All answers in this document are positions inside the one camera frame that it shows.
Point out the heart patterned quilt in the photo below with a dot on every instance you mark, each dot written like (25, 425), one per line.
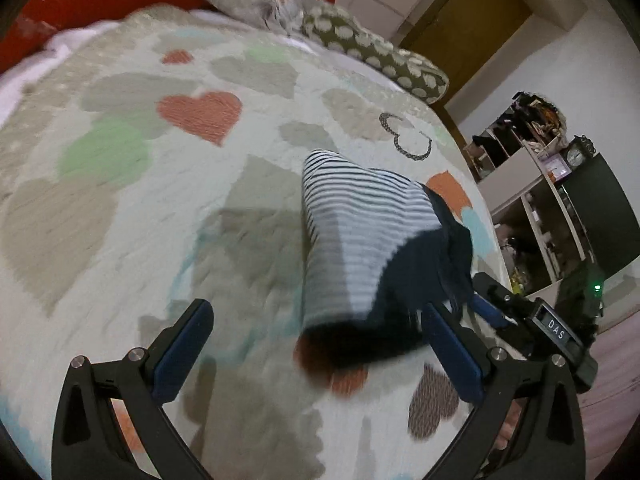
(150, 200)

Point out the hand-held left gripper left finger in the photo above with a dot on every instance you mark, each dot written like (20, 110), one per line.
(180, 355)

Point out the green patterned bolster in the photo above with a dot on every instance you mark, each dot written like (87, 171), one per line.
(380, 47)

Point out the black television screen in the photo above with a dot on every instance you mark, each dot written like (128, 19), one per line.
(607, 210)

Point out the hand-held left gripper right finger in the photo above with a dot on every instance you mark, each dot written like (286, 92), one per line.
(457, 357)

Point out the wooden door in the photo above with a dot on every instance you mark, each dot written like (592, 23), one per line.
(465, 20)

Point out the round table clock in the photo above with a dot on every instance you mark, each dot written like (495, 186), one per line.
(577, 156)

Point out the striped navy pants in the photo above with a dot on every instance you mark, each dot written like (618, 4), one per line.
(350, 235)

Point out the white bed sheet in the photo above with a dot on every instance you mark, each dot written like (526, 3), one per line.
(30, 75)

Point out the cluttered shelf unit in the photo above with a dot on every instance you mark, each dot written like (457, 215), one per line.
(530, 200)

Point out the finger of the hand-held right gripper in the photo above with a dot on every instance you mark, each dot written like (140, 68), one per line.
(500, 290)
(487, 311)

